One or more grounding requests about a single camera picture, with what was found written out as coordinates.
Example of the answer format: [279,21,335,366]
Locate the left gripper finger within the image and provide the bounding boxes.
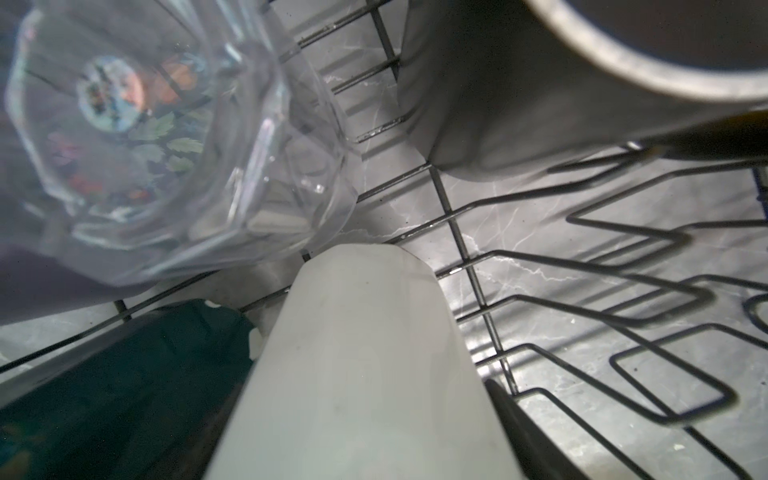
[484,380,587,480]

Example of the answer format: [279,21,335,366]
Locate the cream white mug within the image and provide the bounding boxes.
[206,244,523,479]

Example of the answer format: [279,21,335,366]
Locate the black mug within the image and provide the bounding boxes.
[398,1,767,181]

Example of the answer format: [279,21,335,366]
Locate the cream mug green outside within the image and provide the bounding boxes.
[1,300,253,479]

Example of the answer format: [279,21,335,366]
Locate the clear glass cup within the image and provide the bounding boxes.
[1,1,361,286]

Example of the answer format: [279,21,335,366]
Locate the lilac plastic cup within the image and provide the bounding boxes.
[0,0,151,325]

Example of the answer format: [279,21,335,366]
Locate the black wire dish rack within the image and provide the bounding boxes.
[1,1,767,479]

